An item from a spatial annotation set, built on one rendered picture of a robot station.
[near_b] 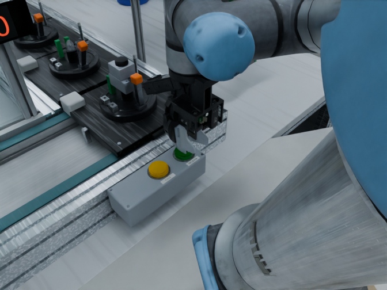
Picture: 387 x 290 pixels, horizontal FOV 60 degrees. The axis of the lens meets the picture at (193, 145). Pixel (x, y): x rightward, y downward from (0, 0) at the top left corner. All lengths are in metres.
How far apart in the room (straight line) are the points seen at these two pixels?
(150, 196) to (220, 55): 0.35
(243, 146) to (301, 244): 0.70
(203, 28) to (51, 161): 0.55
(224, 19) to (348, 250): 0.29
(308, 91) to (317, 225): 0.97
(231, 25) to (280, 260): 0.25
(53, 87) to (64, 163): 0.24
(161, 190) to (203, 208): 0.13
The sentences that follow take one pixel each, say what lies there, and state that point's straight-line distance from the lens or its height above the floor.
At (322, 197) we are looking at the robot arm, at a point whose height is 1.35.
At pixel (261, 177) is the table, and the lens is 0.83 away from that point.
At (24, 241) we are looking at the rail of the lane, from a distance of 0.66.
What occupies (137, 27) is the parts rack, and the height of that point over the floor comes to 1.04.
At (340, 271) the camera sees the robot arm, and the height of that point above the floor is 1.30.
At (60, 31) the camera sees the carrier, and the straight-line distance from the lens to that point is 1.28.
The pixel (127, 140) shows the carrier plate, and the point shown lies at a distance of 0.76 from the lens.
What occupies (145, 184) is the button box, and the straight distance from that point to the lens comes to 0.68.
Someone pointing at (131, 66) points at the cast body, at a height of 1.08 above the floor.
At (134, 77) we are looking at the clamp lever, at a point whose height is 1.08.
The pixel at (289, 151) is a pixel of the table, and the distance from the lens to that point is 0.91.
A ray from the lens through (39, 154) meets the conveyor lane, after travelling 0.87.
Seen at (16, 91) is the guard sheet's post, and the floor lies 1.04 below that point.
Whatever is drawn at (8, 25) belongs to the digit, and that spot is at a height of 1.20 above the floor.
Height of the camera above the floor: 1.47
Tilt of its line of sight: 44 degrees down
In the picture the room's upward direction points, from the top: straight up
